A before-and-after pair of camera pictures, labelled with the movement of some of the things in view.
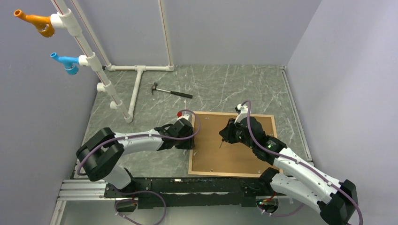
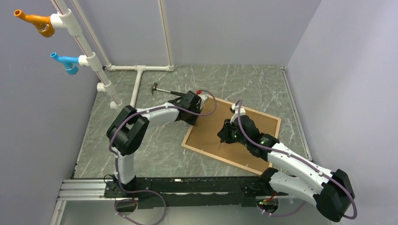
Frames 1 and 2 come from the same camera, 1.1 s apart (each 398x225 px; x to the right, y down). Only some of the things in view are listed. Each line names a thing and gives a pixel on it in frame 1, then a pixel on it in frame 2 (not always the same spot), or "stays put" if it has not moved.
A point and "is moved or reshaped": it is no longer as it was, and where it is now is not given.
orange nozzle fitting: [42, 24] stays put
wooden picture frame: [212, 156] is moved or reshaped
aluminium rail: [81, 190] stays put
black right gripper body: [235, 133] stays put
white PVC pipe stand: [63, 18] stays put
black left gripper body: [186, 144] to [191, 119]
